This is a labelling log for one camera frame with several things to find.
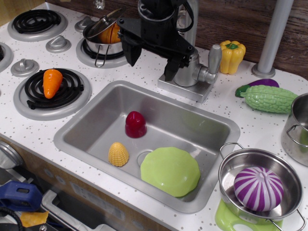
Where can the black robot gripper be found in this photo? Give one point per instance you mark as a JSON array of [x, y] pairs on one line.
[[155, 30]]

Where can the silver toy faucet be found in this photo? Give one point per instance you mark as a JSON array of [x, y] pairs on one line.
[[195, 81]]

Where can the orange toy pumpkin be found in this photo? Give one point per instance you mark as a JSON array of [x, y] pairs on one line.
[[110, 35]]

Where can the small steel pot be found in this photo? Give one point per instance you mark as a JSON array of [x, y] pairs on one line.
[[103, 50]]

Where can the steel pot lid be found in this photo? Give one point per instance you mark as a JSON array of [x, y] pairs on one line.
[[103, 23]]

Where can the back right stove burner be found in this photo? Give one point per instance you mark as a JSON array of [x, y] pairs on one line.
[[90, 60]]

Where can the red toy vegetable piece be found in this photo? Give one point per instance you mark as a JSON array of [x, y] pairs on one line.
[[135, 126]]

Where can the silver stove knob back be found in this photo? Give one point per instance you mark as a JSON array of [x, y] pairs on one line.
[[83, 23]]

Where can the silver stove knob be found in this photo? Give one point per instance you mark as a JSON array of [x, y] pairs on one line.
[[83, 23], [58, 45], [24, 68]]

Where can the yellow toy bell pepper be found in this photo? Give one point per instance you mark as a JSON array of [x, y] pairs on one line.
[[232, 55]]

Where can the front black stove burner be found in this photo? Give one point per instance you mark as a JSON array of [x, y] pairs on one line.
[[73, 93]]

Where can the silver stove knob middle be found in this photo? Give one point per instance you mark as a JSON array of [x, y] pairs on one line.
[[58, 45]]

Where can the silver sink basin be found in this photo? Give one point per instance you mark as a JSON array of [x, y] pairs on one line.
[[170, 123]]

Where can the orange toy carrot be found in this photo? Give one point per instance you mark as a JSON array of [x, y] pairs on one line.
[[52, 80]]

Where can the yellow toy corn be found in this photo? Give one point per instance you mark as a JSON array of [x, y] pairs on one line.
[[118, 155]]

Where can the green plastic plate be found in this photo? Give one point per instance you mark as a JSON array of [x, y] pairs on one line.
[[172, 170]]

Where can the purple toy eggplant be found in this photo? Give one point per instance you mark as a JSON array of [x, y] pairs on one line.
[[266, 82]]

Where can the back left stove burner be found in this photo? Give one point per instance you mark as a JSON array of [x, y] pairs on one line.
[[37, 25]]

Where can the green toy bitter gourd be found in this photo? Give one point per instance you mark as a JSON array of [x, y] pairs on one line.
[[269, 99]]

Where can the silver vertical pole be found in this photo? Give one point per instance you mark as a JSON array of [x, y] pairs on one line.
[[264, 68]]

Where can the silver stove knob front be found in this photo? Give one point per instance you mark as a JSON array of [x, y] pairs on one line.
[[24, 68]]

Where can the far left stove burner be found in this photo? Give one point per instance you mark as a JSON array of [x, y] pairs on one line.
[[6, 56]]

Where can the tall steel pot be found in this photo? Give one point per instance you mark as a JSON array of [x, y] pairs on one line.
[[294, 138]]

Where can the purple striped toy onion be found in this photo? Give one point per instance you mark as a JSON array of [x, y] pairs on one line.
[[258, 189]]

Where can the green plastic cutting board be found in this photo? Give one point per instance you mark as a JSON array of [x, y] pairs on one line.
[[227, 221]]

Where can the blue clamp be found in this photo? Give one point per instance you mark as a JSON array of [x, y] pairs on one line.
[[19, 196]]

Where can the steel pan with handles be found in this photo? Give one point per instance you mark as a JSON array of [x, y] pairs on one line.
[[243, 158]]

